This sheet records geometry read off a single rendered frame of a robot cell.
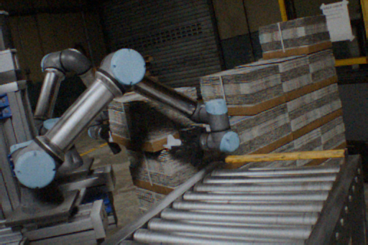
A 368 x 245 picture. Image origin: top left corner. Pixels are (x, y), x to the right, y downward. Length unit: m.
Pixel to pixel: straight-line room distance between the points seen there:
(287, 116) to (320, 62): 0.48
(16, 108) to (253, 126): 1.18
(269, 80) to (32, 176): 1.42
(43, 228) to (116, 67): 0.59
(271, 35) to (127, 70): 1.58
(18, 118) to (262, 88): 1.25
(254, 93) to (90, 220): 1.14
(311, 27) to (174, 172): 1.33
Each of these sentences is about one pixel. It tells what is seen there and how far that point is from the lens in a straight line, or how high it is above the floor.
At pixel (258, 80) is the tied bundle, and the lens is 2.13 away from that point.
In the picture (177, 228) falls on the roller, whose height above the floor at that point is 0.79.
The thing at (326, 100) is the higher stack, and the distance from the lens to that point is 2.66.
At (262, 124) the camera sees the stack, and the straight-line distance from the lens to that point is 2.15.
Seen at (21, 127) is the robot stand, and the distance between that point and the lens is 1.58.
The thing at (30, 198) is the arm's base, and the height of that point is 0.87.
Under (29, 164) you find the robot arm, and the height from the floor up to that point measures 1.01.
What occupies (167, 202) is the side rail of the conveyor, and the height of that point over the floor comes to 0.80.
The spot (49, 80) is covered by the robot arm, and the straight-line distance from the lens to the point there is 2.06.
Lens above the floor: 1.23
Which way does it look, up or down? 7 degrees down
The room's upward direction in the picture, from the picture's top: 12 degrees counter-clockwise
